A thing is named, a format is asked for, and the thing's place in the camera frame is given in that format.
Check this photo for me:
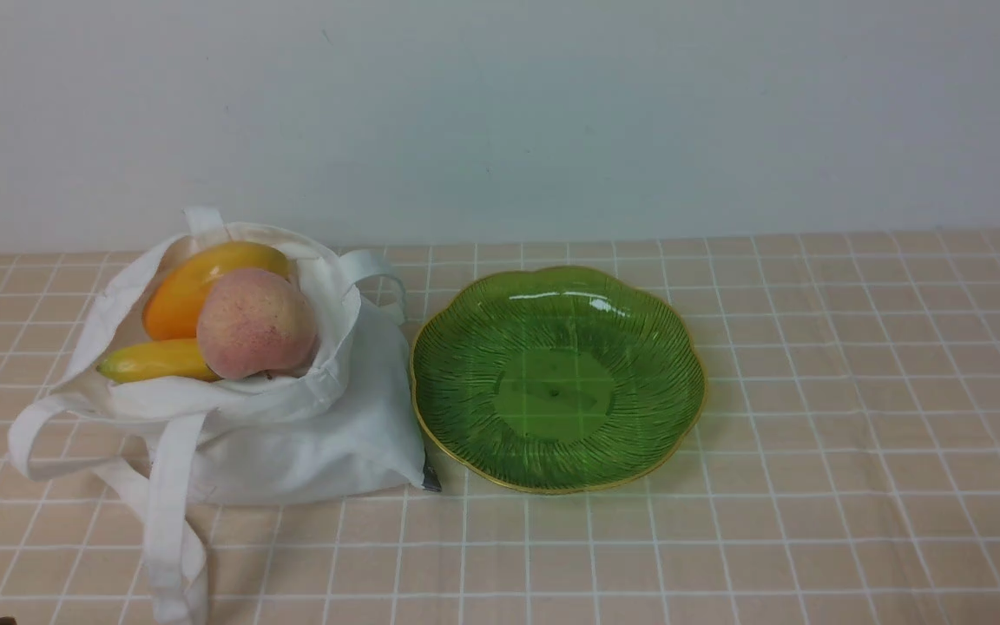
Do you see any orange yellow mango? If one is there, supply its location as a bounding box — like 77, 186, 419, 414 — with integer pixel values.
141, 240, 293, 340

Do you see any green ribbed glass plate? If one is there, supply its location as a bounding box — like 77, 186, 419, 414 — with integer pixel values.
410, 266, 709, 495

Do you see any pink peach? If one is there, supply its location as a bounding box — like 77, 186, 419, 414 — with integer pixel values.
197, 268, 318, 380

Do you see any yellow banana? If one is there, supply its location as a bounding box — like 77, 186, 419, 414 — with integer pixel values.
96, 338, 221, 384

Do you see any white cloth tote bag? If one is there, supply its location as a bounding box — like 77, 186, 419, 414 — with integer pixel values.
8, 207, 437, 624

